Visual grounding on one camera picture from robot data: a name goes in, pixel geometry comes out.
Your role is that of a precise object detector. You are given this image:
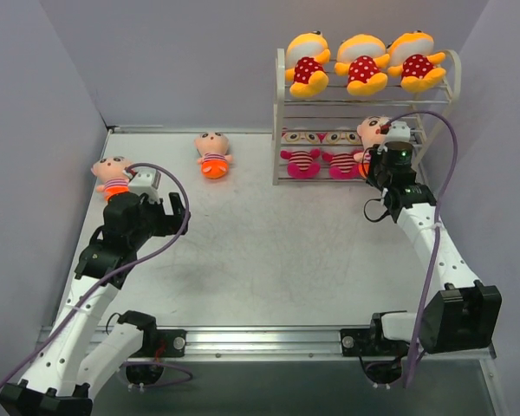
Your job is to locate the peach doll plush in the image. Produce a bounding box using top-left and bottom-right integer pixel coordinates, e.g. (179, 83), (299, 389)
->
(194, 131), (233, 180)
(354, 116), (390, 179)
(91, 156), (132, 201)

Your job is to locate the pink panda plush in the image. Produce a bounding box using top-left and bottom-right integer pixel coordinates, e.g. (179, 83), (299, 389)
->
(321, 130), (362, 180)
(280, 127), (321, 180)

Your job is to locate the peach doll plush back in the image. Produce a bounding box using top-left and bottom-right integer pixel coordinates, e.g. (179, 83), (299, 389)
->
(194, 131), (233, 180)

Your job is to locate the pink panda plush back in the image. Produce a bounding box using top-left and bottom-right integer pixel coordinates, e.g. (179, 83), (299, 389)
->
(280, 127), (321, 180)

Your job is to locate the yellow plush red dotted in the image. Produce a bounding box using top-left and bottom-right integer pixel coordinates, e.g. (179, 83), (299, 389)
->
(285, 30), (331, 99)
(334, 34), (390, 96)
(387, 30), (446, 94)

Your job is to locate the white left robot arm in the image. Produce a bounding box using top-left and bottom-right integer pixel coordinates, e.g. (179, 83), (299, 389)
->
(0, 192), (191, 415)

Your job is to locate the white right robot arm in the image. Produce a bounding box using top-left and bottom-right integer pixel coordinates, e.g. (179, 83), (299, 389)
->
(343, 141), (502, 357)

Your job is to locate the cream metal-rod shelf rack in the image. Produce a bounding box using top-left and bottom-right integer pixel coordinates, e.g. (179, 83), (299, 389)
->
(271, 49), (462, 185)

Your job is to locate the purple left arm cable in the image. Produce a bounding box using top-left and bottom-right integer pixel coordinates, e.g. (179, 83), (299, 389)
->
(0, 162), (196, 416)

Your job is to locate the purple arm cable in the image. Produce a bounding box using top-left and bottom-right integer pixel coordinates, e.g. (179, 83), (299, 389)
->
(363, 110), (459, 389)
(0, 162), (196, 416)

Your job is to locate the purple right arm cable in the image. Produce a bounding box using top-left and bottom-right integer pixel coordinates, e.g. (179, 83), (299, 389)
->
(363, 110), (459, 389)

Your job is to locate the aluminium front mounting rail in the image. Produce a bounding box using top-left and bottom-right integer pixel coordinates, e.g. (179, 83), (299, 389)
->
(34, 324), (497, 363)

